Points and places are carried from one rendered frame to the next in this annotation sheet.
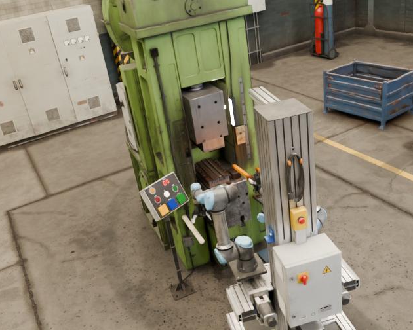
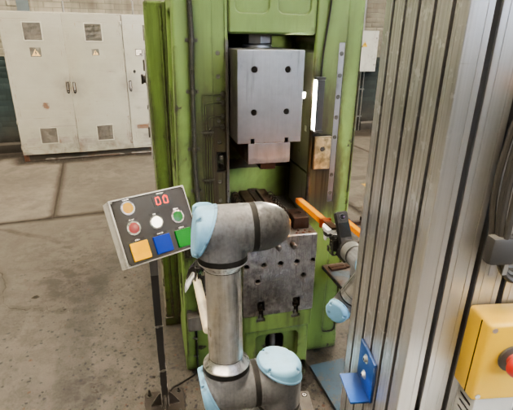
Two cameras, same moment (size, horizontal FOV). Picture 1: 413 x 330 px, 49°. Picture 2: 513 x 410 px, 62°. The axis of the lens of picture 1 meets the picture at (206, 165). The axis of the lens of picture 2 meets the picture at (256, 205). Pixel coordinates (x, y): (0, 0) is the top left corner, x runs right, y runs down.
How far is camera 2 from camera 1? 199 cm
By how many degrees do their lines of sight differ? 6
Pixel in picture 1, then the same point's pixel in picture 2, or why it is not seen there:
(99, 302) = (20, 394)
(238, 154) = (312, 187)
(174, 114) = (206, 81)
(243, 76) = (348, 44)
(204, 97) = (267, 52)
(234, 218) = (282, 298)
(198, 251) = not seen: hidden behind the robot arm
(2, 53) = (59, 46)
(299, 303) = not seen: outside the picture
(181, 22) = not seen: outside the picture
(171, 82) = (212, 14)
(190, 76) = (250, 14)
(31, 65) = (91, 68)
